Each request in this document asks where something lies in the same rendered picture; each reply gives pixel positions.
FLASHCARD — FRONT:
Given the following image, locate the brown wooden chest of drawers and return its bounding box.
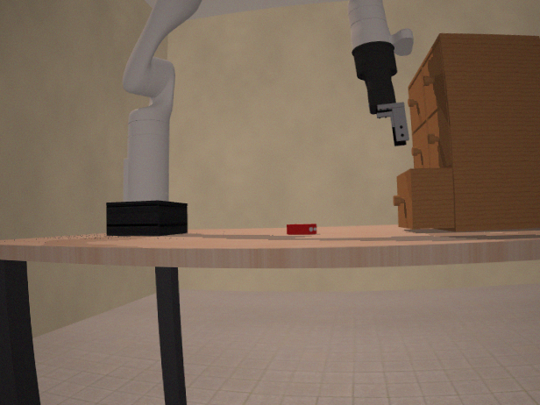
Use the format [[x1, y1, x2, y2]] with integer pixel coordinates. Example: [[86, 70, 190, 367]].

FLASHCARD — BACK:
[[408, 33, 540, 231]]

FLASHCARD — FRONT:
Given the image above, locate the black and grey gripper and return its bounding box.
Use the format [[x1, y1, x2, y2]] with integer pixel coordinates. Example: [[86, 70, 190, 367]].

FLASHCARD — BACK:
[[351, 18, 414, 146]]

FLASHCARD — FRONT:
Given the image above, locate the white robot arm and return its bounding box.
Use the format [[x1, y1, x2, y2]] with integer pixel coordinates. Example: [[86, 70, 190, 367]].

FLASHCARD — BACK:
[[123, 0, 387, 202]]

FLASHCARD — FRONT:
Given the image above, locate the red 9v battery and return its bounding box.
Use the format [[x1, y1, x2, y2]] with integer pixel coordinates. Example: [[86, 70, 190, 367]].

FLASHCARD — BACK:
[[287, 224, 316, 235]]

